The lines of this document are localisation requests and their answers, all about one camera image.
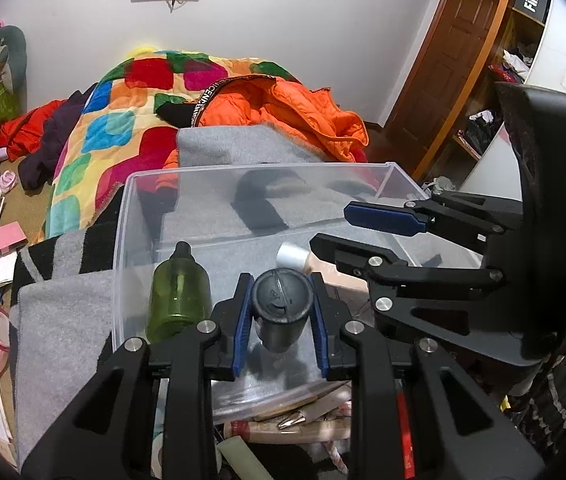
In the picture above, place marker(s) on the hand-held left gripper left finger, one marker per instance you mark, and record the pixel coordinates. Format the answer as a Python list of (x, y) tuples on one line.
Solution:
[(242, 332)]

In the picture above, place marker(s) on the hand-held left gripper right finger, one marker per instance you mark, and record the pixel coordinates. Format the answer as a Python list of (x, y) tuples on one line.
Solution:
[(320, 332)]

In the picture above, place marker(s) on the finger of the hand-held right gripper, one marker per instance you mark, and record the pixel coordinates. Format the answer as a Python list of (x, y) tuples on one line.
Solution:
[(353, 257), (388, 217)]

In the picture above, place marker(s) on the dark grey bottle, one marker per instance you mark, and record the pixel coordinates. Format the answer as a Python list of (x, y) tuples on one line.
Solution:
[(281, 300)]

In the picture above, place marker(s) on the beige tube with silver cap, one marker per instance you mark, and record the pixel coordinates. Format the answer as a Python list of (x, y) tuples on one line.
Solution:
[(293, 255)]

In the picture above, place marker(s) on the clear plastic box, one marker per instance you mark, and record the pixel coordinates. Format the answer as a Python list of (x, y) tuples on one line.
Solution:
[(130, 260)]

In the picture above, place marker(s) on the green glass bottle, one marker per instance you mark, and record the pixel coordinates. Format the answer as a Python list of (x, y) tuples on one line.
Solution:
[(178, 295)]

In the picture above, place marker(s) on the long beige tube pink cap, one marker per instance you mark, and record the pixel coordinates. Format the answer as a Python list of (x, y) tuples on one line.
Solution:
[(263, 428)]

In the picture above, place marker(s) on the pale green tube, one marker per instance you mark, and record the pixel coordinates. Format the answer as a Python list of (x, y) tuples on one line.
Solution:
[(238, 460)]

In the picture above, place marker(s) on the red envelope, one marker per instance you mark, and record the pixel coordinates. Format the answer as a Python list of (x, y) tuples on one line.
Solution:
[(405, 440)]

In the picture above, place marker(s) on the orange padded jacket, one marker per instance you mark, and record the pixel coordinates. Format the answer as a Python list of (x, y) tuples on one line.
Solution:
[(293, 110)]

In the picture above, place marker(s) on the dark patterned cloth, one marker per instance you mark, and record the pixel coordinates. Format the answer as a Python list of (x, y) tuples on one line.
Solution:
[(563, 390)]

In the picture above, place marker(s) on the wooden shelf unit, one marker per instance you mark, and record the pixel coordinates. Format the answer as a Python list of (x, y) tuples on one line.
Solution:
[(563, 45)]

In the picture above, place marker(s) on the grey blanket with black stripes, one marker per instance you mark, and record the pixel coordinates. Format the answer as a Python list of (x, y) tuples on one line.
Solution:
[(58, 320)]

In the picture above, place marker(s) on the brown wooden door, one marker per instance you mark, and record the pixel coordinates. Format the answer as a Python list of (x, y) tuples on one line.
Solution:
[(463, 35)]

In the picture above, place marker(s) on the black printed box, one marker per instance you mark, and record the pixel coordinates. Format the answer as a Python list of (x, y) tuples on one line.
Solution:
[(533, 2)]

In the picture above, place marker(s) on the colourful patchwork quilt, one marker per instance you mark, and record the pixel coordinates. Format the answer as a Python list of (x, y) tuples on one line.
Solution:
[(113, 130)]

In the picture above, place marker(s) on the pink flat box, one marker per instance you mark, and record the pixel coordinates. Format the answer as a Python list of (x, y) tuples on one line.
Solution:
[(5, 237)]

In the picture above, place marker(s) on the dark purple cloth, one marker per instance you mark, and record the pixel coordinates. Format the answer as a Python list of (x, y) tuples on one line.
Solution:
[(58, 130)]

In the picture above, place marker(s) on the pink doll shoe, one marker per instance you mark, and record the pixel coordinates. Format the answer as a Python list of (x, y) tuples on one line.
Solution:
[(6, 181)]

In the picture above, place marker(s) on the red cloth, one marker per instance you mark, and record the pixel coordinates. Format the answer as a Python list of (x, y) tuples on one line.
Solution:
[(28, 130)]

